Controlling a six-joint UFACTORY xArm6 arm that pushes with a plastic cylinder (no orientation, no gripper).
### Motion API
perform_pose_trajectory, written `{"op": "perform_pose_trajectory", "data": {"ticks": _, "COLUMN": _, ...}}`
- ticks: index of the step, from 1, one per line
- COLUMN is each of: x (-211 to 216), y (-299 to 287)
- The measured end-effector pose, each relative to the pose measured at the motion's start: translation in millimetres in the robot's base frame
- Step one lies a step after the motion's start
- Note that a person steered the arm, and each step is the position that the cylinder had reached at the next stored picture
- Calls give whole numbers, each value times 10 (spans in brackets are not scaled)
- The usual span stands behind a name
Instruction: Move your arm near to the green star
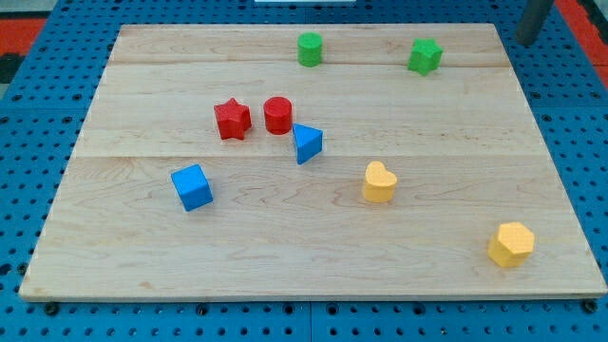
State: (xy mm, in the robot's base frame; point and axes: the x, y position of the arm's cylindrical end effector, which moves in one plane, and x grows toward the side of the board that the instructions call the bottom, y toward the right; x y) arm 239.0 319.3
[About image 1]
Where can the red star block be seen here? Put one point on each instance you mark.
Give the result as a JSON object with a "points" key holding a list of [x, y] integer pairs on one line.
{"points": [[233, 119]]}

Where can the green star block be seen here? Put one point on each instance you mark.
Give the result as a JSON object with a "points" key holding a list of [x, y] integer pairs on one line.
{"points": [[425, 56]]}

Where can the blue triangle block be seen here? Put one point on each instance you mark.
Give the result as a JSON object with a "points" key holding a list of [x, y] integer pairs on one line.
{"points": [[308, 142]]}

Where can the red cylinder block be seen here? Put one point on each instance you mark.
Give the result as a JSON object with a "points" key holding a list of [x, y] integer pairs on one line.
{"points": [[278, 115]]}

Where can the yellow heart block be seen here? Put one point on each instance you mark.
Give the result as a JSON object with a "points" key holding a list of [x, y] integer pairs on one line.
{"points": [[379, 183]]}

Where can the wooden board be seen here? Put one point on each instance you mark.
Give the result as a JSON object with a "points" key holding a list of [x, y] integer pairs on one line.
{"points": [[462, 141]]}

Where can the blue cube block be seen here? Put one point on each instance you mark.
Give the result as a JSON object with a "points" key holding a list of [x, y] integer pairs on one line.
{"points": [[192, 187]]}

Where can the green cylinder block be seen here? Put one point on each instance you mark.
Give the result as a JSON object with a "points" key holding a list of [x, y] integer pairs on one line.
{"points": [[309, 49]]}

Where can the yellow hexagon block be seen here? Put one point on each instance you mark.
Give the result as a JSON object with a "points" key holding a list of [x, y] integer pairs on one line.
{"points": [[511, 244]]}

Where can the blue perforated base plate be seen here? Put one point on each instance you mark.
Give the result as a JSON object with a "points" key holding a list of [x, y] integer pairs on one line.
{"points": [[46, 102]]}

